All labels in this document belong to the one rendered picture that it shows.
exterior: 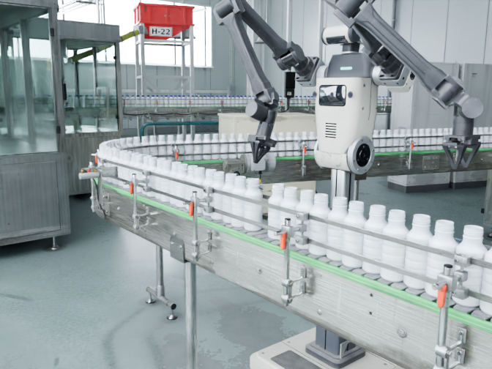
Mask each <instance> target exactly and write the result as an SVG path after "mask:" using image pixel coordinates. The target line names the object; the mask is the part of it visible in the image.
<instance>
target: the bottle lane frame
mask: <svg viewBox="0 0 492 369"><path fill-rule="evenodd" d="M102 189H103V190H105V192H106V193H109V197H110V201H111V202H113V203H112V204H110V213H111V215H110V216H108V215H106V220H107V221H109V222H111V223H113V224H115V225H117V226H119V227H121V228H123V229H125V230H127V231H129V232H131V233H133V234H135V235H137V236H139V237H141V238H143V239H145V240H147V241H149V242H151V243H153V244H155V245H157V246H159V247H161V248H163V249H165V250H167V251H169V252H170V238H171V236H172V235H173V236H176V237H178V238H180V239H182V240H183V242H184V259H185V260H187V261H189V262H191V263H193V264H195V265H197V266H199V267H201V268H203V269H205V270H207V271H209V272H211V273H213V274H215V275H217V276H219V277H221V278H223V279H225V280H227V281H229V282H231V283H233V284H235V285H238V286H240V287H242V288H244V289H246V290H248V291H250V292H252V293H254V294H256V295H258V296H260V297H262V298H264V299H266V300H268V301H270V302H272V303H274V304H276V305H278V306H280V307H282V308H284V309H286V310H288V311H290V312H292V313H294V314H296V315H298V316H300V317H302V318H304V319H306V320H308V321H310V322H312V323H314V324H316V325H318V326H320V327H322V328H324V329H326V330H328V331H330V332H332V333H334V334H336V335H338V336H340V337H342V338H344V339H346V340H348V341H350V342H352V343H354V344H356V345H358V346H360V347H362V348H364V349H366V350H368V351H370V352H372V353H374V354H376V355H378V356H380V357H382V358H384V359H386V360H388V361H390V362H392V363H394V364H396V365H398V366H400V367H402V368H404V369H433V368H434V365H435V364H436V354H435V347H436V345H437V340H438V331H439V314H440V308H439V307H438V305H437V303H436V301H437V300H436V301H430V300H428V299H424V298H422V297H420V295H417V296H416V295H413V294H410V293H408V292H406V290H405V289H404V290H400V289H397V288H393V287H392V286H391V284H390V285H385V284H383V283H380V282H378V281H377V280H371V279H369V278H366V277H365V276H364V275H357V274H355V273H353V272H352V271H347V270H344V269H341V268H340V266H339V267H336V266H333V265H330V264H329V263H324V262H322V261H319V260H318V259H314V258H311V257H308V255H307V256H304V255H302V254H300V253H298V252H294V251H292V250H290V270H289V279H292V280H295V279H297V278H299V277H300V267H301V266H303V267H306V277H305V278H302V279H301V280H300V281H302V282H304V283H305V293H303V294H301V295H300V296H298V297H294V298H293V301H292V303H291V304H288V306H287V307H285V306H283V301H282V300H281V296H282V294H283V286H282V284H281V281H282V279H283V266H284V250H281V249H280V246H279V245H274V244H272V243H271V242H266V241H264V240H262V239H257V238H255V237H254V236H249V235H247V234H243V233H241V232H239V231H235V230H233V229H232V228H227V227H226V226H222V225H219V224H218V223H213V222H212V221H208V220H206V219H202V218H200V217H198V240H200V241H201V240H205V239H208V236H207V230H210V231H211V238H212V239H210V240H208V241H207V242H202V243H201V245H200V247H199V249H200V253H204V252H206V251H208V246H207V245H208V242H209V243H211V244H212V252H209V253H207V254H204V255H201V258H200V259H198V261H197V262H194V261H193V257H192V253H193V245H192V244H191V242H192V240H193V216H190V215H189V214H188V213H186V212H183V211H180V210H178V209H175V208H173V207H169V206H166V205H164V204H160V203H158V202H156V201H152V200H149V199H148V198H144V197H141V196H139V195H137V207H138V215H144V214H146V207H147V206H148V207H149V213H148V214H147V215H146V216H142V217H140V219H139V225H140V226H141V225H145V224H146V217H149V224H148V225H147V226H144V227H141V228H140V230H139V231H138V233H135V232H134V229H133V225H134V219H133V194H132V195H130V192H127V191H125V190H122V189H119V188H118V187H113V186H111V185H109V184H105V183H104V184H102ZM300 281H297V282H295V283H294V284H293V286H292V292H291V295H295V294H298V293H299V292H300ZM453 307H454V306H452V307H449V315H448V324H447V339H446V346H452V345H453V344H455V343H457V342H458V341H457V336H458V327H461V328H464V329H467V334H466V343H462V344H460V345H459V348H461V349H464V350H465V357H464V363H463V364H462V363H460V364H459V365H458V366H456V367H455V368H453V369H492V323H491V319H488V320H483V319H481V318H477V317H474V316H472V312H471V313H463V312H460V311H458V310H455V309H453Z"/></svg>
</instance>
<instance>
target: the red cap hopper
mask: <svg viewBox="0 0 492 369"><path fill-rule="evenodd" d="M194 9H195V6H185V5H174V4H153V3H143V2H138V3H137V4H136V5H135V6H134V7H133V12H134V26H138V25H139V26H143V34H139V35H136V36H135V76H136V95H139V98H141V87H140V82H141V86H142V95H144V98H145V99H146V88H147V89H148V90H149V91H150V92H151V93H152V92H153V90H152V89H151V88H150V87H149V86H148V85H147V84H146V80H147V81H148V82H149V83H150V84H151V85H152V86H153V87H154V88H155V89H156V90H157V91H158V92H159V93H160V92H161V91H160V90H159V89H158V88H157V87H156V86H155V85H154V84H153V83H152V82H151V81H150V79H180V80H179V81H178V82H177V83H176V84H175V85H174V86H173V87H172V88H171V89H170V90H169V92H170V93H171V92H172V91H173V90H174V89H175V88H176V87H177V86H178V85H179V84H180V83H181V82H182V86H181V87H180V88H179V89H178V90H177V92H178V93H180V91H182V95H184V98H185V99H186V85H187V84H188V83H189V82H190V99H191V96H194V98H195V80H194V26H195V24H193V10H194ZM144 26H145V27H146V30H147V31H148V34H144ZM187 29H189V30H190V41H185V30H187ZM180 32H181V40H168V39H170V38H172V37H173V36H175V35H177V34H179V33H180ZM138 36H139V37H140V39H139V40H138ZM151 42H160V43H151ZM162 42H171V43H181V44H168V43H162ZM139 45H140V46H141V75H140V64H139ZM145 45H158V46H176V47H181V59H182V76H178V75H146V65H145ZM187 45H190V76H186V75H185V46H187ZM186 79H188V80H187V81H186ZM137 120H138V137H140V142H141V135H140V129H141V117H137ZM190 132H191V135H192V140H193V141H194V140H195V125H190ZM186 134H187V125H182V137H183V141H186Z"/></svg>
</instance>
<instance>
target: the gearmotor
mask: <svg viewBox="0 0 492 369"><path fill-rule="evenodd" d="M275 168H276V159H275V156H274V155H273V153H266V154H265V155H264V156H263V157H262V158H261V160H260V161H259V162H258V163H254V162H253V153H250V154H242V155H241V156H240V158H239V160H225V161H223V172H224V174H225V175H224V177H225V181H226V174H236V176H245V174H252V173H258V174H260V179H259V183H260V184H261V174H262V173H265V172H273V171H274V170H275Z"/></svg>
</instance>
